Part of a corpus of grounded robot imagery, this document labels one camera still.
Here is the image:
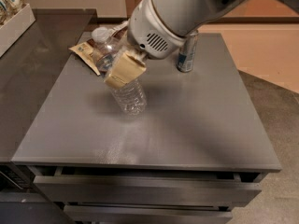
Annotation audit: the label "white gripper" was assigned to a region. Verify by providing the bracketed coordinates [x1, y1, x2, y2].
[104, 0, 185, 90]

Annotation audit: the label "clear plastic water bottle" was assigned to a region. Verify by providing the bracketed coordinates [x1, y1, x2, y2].
[92, 27, 147, 115]

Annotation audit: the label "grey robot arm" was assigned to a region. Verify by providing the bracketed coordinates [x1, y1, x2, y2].
[105, 0, 299, 89]

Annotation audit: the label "brown chip bag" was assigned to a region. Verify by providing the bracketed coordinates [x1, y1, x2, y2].
[70, 21, 128, 76]

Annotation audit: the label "silver blue drink can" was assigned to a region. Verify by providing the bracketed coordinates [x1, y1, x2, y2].
[177, 30, 199, 73]

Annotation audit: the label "white snack tray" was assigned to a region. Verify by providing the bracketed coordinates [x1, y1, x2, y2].
[0, 4, 36, 58]

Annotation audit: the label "snack packets in tray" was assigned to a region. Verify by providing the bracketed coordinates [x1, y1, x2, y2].
[0, 0, 25, 25]

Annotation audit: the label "upper steel drawer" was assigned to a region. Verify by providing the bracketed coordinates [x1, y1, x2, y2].
[34, 169, 261, 206]

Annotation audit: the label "steel drawer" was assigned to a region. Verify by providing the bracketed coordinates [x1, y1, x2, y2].
[34, 169, 261, 206]
[64, 205, 233, 224]

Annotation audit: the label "lower steel drawer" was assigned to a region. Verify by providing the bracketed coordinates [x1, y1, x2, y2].
[64, 205, 233, 224]

